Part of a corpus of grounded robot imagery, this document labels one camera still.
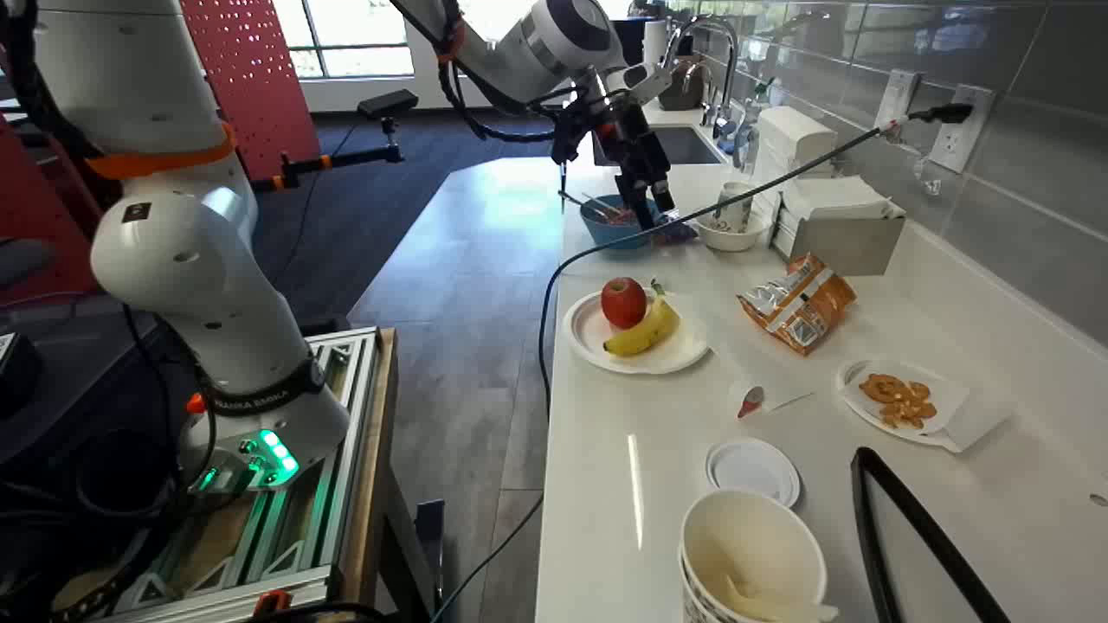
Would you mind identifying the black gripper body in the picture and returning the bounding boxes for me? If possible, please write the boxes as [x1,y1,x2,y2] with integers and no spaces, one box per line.
[587,98,675,192]

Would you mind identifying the small white bowl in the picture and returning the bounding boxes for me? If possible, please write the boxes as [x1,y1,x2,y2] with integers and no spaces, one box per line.
[690,209,774,255]

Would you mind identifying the kitchen sink basin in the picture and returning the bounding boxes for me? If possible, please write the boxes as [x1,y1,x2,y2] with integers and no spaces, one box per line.
[587,122,724,171]

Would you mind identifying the silver fork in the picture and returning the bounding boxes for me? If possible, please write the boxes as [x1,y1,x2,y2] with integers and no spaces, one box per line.
[554,161,596,215]

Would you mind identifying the small printed cup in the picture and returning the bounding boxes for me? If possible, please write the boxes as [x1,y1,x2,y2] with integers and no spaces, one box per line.
[718,176,760,228]

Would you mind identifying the red apple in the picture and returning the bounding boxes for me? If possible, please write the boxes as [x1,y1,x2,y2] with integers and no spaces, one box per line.
[597,274,649,332]

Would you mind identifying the chrome kitchen faucet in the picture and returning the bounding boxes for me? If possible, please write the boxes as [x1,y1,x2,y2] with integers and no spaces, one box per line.
[690,12,758,153]

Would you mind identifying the yellow banana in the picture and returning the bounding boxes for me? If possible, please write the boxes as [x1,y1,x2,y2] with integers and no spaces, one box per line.
[597,296,681,359]

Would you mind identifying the white paper towel stack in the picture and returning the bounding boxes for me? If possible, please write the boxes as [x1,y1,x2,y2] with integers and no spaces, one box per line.
[752,105,840,193]

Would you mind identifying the white fruit plate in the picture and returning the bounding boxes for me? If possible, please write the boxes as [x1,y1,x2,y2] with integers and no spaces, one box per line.
[559,285,714,382]

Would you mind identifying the orange snack bag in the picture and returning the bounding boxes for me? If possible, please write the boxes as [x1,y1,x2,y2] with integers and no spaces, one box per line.
[736,253,857,359]

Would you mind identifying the white round lid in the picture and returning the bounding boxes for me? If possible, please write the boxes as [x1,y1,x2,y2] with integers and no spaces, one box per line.
[701,438,804,509]

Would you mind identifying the white outlet with plug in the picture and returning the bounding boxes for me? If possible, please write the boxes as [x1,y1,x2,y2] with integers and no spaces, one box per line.
[925,79,997,176]

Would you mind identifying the white plate with crackers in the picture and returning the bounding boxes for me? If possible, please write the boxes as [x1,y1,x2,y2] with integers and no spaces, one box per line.
[833,358,969,447]

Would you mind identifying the white patterned paper cup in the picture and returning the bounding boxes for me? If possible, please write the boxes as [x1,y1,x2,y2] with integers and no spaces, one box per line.
[675,486,840,623]

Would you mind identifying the red perforated panel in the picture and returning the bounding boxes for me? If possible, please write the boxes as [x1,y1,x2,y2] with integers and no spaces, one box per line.
[176,0,327,186]

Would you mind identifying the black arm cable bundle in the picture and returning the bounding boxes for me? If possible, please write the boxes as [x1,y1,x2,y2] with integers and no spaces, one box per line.
[392,0,581,149]

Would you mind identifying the white wall switch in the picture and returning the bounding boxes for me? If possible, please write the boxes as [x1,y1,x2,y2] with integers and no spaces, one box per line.
[872,65,921,138]

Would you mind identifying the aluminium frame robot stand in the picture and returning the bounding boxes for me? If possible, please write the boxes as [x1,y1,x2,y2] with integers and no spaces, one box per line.
[67,325,402,623]

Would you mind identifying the black cable loop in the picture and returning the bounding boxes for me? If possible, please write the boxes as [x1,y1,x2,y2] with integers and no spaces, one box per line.
[849,442,1014,623]

